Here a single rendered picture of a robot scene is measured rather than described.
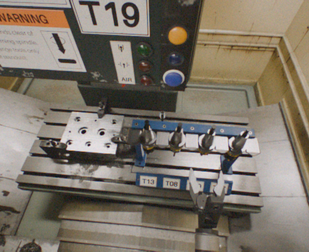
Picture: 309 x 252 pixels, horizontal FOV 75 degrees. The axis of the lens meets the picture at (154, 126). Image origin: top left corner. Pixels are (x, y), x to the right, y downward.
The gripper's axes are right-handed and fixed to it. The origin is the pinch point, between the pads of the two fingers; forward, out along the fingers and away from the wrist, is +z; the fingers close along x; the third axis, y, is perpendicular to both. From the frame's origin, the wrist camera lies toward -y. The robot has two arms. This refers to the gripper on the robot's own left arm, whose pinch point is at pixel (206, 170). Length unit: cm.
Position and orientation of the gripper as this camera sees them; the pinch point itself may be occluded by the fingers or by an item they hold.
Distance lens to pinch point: 75.9
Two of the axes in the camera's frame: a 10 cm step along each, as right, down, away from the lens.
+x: 9.9, 0.8, -0.6
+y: 0.1, 5.1, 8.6
